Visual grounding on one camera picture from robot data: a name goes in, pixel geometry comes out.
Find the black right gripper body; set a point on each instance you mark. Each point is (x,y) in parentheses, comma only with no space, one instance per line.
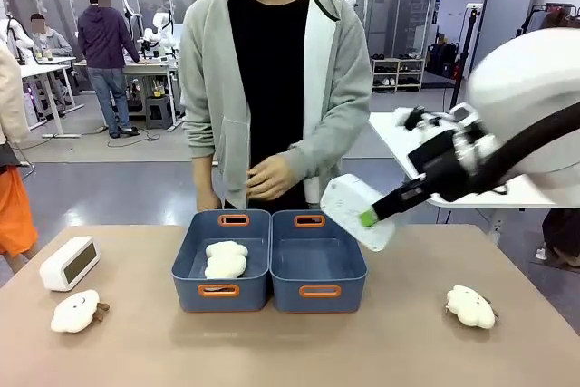
(441,165)

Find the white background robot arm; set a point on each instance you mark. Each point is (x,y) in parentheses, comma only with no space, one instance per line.
(161,26)

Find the person's left forearm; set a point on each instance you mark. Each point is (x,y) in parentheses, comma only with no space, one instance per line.
(326,142)

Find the person's right forearm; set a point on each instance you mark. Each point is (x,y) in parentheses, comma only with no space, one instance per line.
(201,142)

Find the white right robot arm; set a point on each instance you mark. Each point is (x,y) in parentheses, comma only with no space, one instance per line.
(521,79)

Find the white digital clock grey display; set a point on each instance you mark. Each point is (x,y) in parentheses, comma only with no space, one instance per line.
(56,271)

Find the person's left hand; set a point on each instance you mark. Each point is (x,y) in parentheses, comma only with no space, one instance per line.
(272,176)

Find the person's right hand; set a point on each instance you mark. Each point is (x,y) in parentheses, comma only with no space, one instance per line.
(207,201)

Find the white side table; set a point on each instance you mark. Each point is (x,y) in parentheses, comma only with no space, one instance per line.
(389,135)

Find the white shoe rack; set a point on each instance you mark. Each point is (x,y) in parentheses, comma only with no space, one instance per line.
(399,74)

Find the black bags pile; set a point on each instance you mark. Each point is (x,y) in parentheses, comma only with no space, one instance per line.
(444,60)

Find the white cloud plush toy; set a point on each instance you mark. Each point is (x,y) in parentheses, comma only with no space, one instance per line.
(471,310)
(226,260)

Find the person in grey hoodie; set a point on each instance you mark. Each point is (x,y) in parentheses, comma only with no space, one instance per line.
(272,65)

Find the grey plastic stool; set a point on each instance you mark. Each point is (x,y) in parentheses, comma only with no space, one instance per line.
(158,113)

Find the cluttered work desk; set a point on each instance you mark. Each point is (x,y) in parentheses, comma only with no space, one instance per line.
(154,67)

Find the person in purple hoodie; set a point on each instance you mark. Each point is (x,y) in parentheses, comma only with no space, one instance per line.
(104,38)

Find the white cloud plush brown tag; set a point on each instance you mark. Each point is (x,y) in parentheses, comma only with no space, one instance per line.
(74,312)

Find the white office desk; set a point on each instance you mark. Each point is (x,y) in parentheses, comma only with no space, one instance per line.
(41,70)

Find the person in orange skirt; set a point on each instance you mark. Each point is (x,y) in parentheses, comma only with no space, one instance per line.
(13,206)

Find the seated person in grey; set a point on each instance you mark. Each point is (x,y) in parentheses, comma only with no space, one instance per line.
(47,40)

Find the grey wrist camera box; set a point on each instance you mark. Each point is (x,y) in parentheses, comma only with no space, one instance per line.
(464,116)

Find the black camera tripod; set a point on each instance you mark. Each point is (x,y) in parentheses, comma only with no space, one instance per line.
(466,51)

